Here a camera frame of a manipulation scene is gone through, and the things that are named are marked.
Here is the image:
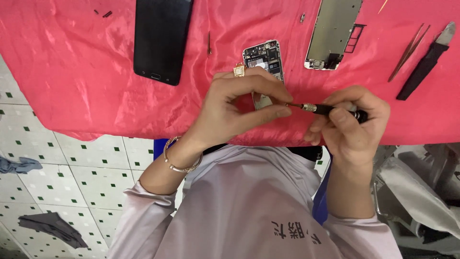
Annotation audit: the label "person's left hand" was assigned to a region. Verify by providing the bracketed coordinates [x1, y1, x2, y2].
[180, 66, 294, 154]

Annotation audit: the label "person's right hand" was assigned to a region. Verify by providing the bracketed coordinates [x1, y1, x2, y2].
[304, 86, 391, 170]

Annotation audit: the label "black precision screwdriver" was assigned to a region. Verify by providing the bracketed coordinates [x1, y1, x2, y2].
[286, 102, 369, 124]

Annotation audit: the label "phone with circuit board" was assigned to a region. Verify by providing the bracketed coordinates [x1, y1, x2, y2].
[242, 40, 286, 111]

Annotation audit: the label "white plastic-covered furniture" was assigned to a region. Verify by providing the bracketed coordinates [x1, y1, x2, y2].
[371, 143, 460, 259]

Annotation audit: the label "black sim tray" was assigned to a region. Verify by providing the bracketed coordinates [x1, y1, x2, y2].
[344, 24, 367, 54]

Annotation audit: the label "pale lilac long-sleeved shirt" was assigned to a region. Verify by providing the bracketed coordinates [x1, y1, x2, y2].
[106, 144, 403, 259]

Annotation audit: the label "metal tweezers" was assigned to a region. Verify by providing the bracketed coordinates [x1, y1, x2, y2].
[388, 24, 431, 83]

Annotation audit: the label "black smartphone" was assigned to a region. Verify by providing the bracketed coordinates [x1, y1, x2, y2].
[133, 0, 194, 86]

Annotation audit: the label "red satin table cloth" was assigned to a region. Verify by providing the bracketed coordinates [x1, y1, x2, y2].
[0, 0, 460, 147]

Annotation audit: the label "dark grey cloth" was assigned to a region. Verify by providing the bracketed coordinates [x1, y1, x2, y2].
[18, 212, 89, 249]

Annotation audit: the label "blue-grey cloth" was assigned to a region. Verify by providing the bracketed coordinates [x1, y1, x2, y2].
[0, 156, 43, 175]

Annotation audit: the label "gold bangle bracelet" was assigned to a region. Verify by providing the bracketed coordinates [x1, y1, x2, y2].
[163, 136, 204, 173]

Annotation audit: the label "black-handled prying tool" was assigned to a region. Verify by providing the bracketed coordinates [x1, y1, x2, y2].
[396, 22, 456, 101]

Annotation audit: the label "silver phone screen frame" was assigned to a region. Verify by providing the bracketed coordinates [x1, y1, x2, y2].
[304, 0, 363, 71]

